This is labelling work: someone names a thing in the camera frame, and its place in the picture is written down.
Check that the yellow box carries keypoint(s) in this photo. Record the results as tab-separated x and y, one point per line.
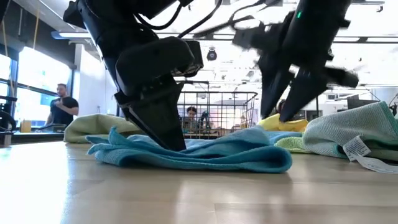
25	127

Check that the lime green microfiber towel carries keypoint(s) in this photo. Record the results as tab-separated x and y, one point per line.
289	145

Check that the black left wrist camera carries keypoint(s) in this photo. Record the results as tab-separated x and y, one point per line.
191	59

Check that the pale green microfiber towel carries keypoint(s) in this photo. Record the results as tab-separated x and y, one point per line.
96	127

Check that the black ceiling camera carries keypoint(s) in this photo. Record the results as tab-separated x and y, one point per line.
212	55

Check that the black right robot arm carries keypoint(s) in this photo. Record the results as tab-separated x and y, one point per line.
323	15

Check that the long ceiling light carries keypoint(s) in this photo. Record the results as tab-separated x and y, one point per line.
77	35

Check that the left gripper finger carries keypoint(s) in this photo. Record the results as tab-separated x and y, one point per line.
164	124
141	124

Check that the mint green microfiber towel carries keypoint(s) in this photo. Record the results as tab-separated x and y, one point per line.
348	124

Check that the black aluminium table frame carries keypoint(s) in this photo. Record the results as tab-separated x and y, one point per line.
37	137

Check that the yellow microfiber towel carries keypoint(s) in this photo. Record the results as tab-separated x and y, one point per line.
289	126

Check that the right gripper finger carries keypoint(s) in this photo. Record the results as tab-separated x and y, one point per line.
301	93
272	90

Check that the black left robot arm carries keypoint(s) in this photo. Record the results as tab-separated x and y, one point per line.
118	25

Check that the black flat monitor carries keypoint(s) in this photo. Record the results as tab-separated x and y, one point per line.
360	103

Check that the ceiling light rail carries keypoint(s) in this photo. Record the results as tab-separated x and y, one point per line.
373	40

